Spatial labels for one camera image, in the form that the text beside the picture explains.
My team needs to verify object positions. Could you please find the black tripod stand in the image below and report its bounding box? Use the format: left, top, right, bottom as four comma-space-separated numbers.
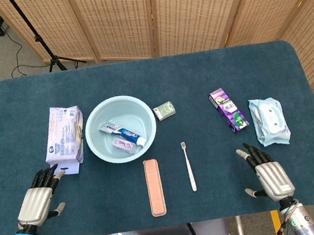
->
7, 0, 88, 78

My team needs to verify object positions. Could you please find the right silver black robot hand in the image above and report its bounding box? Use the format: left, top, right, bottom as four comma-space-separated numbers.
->
235, 137, 297, 207

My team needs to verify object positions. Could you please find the teal table mat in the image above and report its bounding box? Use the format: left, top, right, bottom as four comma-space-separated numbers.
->
0, 35, 314, 235

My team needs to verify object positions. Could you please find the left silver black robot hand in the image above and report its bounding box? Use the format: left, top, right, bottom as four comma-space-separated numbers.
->
10, 162, 74, 230

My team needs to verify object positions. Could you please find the woven wooden folding screen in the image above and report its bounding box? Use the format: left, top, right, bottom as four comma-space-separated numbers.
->
0, 0, 314, 235

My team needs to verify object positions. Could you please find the light blue wet wipes pack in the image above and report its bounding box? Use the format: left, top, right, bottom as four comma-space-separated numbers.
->
248, 94, 293, 149

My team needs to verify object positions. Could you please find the clear purple floss box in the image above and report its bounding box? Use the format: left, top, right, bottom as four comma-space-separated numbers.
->
111, 133, 137, 156

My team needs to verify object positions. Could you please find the purple green carton box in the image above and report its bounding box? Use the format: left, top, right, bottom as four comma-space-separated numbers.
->
207, 84, 251, 137

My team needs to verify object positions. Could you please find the small green soap box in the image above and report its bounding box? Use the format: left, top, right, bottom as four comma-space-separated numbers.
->
151, 99, 179, 123

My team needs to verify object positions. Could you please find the white table leg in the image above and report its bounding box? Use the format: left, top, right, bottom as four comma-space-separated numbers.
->
235, 215, 246, 235

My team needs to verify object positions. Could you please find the light blue plastic basin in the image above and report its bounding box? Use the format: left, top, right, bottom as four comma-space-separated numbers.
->
81, 91, 161, 168

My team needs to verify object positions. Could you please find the lavender tissue pack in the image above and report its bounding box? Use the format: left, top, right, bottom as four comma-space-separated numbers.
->
38, 102, 92, 178

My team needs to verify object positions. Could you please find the blue white toothpaste tube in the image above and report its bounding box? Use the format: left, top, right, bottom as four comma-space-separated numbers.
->
97, 116, 149, 153

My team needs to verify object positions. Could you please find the yellow floor tape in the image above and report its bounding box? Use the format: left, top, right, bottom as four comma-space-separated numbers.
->
270, 210, 284, 235

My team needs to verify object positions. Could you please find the white toothbrush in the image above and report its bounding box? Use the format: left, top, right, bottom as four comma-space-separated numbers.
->
180, 140, 198, 193

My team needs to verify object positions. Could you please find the pink toothbrush case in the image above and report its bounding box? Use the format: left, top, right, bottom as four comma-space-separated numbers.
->
142, 157, 169, 218

